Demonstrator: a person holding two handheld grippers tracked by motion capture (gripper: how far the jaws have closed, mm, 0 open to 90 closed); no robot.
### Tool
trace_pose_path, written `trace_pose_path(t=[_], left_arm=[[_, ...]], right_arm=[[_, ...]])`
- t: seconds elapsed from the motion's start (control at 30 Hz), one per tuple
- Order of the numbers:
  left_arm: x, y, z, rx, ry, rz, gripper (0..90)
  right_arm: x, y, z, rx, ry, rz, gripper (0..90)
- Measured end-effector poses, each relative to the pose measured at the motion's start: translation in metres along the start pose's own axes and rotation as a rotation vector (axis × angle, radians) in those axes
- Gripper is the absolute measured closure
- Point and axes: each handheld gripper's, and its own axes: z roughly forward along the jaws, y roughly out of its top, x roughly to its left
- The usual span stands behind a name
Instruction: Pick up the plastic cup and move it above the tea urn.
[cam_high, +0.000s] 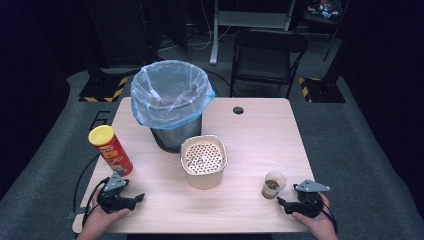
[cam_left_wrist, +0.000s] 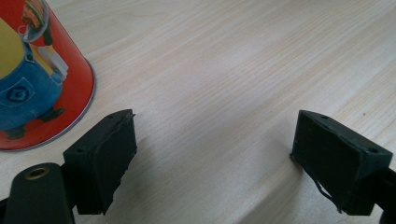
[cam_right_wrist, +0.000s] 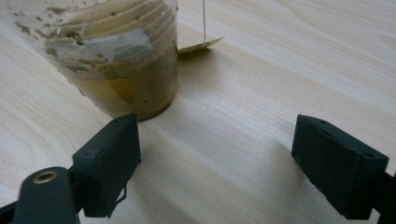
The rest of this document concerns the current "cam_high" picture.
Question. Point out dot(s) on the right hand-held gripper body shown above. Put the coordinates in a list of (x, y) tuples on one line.
[(310, 200)]

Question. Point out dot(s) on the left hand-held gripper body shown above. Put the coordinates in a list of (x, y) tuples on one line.
[(111, 196)]

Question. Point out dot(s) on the red chip can yellow lid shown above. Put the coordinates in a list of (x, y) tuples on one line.
[(111, 151)]

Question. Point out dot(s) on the grey trash bin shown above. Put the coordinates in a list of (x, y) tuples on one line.
[(176, 138)]

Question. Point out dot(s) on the person's right hand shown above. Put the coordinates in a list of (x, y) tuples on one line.
[(316, 226)]

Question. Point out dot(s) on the person's left hand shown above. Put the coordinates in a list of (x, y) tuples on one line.
[(100, 221)]

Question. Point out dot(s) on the small clear cup brown liquid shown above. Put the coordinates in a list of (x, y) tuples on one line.
[(273, 186)]

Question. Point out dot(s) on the beige perforated container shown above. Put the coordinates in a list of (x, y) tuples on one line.
[(204, 160)]

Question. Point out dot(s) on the black folding chair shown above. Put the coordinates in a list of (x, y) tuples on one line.
[(266, 60)]

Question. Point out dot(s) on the black cabinet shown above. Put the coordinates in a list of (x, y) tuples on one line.
[(120, 33)]

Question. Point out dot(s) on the shelf with colourful clutter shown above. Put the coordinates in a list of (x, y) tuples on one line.
[(325, 10)]

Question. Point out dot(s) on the black base plate hazard stripes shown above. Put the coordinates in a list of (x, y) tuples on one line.
[(103, 90), (325, 91)]

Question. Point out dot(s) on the white metal desk frame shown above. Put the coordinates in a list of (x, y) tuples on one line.
[(248, 19)]

